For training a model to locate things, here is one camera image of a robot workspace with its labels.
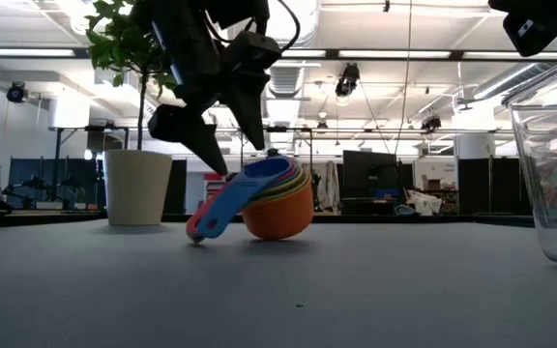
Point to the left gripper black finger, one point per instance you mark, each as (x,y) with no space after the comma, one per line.
(249,101)
(206,142)

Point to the blue measuring cup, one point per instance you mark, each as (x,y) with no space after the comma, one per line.
(232,200)

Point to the red measuring cup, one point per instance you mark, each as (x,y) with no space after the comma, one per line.
(192,225)

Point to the yellow measuring cup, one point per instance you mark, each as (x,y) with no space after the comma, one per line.
(301,180)

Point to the green measuring cup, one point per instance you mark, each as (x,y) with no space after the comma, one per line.
(288,194)

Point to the orange measuring cup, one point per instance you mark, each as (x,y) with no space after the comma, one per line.
(278,217)

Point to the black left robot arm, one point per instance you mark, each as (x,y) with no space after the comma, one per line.
(240,12)

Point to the green leafy plant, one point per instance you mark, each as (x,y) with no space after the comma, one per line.
(124,43)

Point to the white plant pot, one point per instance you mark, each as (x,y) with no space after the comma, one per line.
(136,188)

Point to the black ceiling spotlight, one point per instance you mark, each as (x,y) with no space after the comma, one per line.
(430,123)
(16,92)
(347,79)

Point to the white hanging coat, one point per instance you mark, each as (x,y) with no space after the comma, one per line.
(328,186)

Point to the black monitor screen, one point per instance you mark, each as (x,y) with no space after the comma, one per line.
(369,174)

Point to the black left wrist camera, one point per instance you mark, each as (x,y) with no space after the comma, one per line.
(256,48)

